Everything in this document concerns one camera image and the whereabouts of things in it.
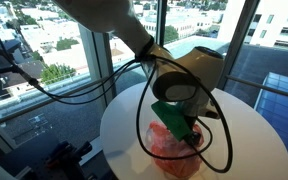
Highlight metal window railing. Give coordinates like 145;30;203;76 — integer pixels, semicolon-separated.
0;60;138;124

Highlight black cable loop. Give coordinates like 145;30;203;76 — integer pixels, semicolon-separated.
135;54;234;174

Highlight black cable to window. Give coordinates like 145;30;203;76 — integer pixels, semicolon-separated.
0;11;142;106

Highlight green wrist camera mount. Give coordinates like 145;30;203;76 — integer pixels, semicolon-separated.
151;101;201;145

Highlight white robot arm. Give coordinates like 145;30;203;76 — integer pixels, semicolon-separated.
53;0;224;119

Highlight orange plastic bag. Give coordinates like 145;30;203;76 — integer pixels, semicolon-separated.
145;121;202;179

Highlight black tripod equipment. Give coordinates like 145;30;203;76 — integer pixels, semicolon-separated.
25;141;93;180

